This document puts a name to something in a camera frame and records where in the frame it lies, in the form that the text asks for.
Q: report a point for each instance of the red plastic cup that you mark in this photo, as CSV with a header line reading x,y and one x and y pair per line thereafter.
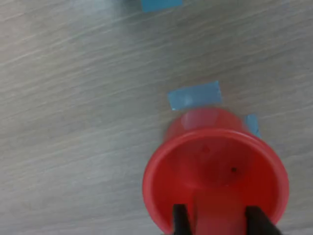
x,y
215,159

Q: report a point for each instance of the small blue tape patch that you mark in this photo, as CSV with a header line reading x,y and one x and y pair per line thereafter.
x,y
253,124
161,5
195,96

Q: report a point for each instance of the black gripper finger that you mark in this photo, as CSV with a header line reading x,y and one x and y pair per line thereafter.
x,y
181,220
259,224

